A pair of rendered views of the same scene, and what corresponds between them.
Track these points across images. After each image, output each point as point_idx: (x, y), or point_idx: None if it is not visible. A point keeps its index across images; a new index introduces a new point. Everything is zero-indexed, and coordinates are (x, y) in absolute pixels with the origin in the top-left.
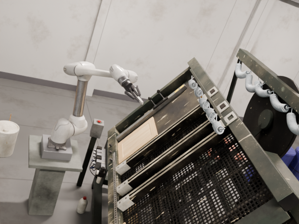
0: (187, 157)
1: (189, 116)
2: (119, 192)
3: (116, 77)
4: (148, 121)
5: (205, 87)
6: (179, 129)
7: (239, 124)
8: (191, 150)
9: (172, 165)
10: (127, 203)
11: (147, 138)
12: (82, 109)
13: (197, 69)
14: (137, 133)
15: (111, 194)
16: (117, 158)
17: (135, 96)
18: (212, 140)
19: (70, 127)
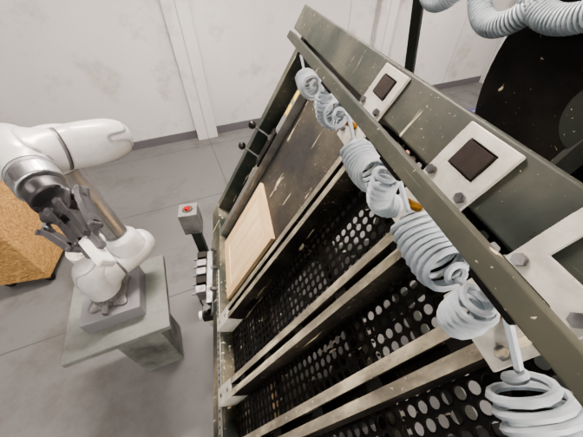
0: (355, 414)
1: (328, 194)
2: (225, 405)
3: (0, 179)
4: (255, 195)
5: (354, 80)
6: (311, 231)
7: None
8: (368, 387)
9: (311, 422)
10: None
11: (257, 244)
12: (114, 223)
13: (317, 31)
14: (244, 224)
15: (216, 398)
16: (224, 284)
17: (72, 241)
18: (465, 368)
19: (104, 270)
